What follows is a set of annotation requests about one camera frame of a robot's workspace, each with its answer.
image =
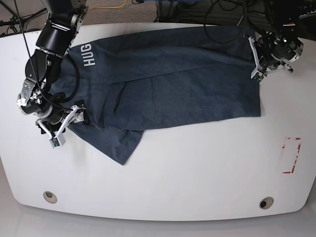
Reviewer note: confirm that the dark blue T-shirt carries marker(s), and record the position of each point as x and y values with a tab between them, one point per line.
159	79

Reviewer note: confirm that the red tape rectangle marking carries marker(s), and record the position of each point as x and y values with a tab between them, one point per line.
289	154

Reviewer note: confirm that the black tripod legs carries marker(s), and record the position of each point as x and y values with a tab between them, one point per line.
13	21

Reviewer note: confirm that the right table cable grommet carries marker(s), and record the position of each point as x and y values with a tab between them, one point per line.
266	203

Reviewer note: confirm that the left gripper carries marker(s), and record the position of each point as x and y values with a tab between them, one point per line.
272	52

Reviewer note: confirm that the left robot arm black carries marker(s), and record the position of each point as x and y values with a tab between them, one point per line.
284	16

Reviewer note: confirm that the left table cable grommet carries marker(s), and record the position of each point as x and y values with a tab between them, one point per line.
50	197

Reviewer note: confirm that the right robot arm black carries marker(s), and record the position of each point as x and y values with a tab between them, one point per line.
43	68

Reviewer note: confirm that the table cable grommet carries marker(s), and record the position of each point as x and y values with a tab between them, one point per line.
50	197
266	203

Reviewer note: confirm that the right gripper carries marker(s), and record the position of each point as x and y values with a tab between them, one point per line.
57	121

